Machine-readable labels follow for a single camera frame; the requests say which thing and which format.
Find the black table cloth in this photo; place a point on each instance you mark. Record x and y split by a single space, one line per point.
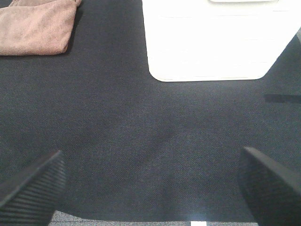
137 149

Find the brown towel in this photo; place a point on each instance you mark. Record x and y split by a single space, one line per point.
37 27

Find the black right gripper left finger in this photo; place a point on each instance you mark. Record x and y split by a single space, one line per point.
30 197

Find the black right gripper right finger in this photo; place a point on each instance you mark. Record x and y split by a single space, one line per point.
272 191

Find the white plastic bin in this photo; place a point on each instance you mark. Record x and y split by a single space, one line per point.
217 40

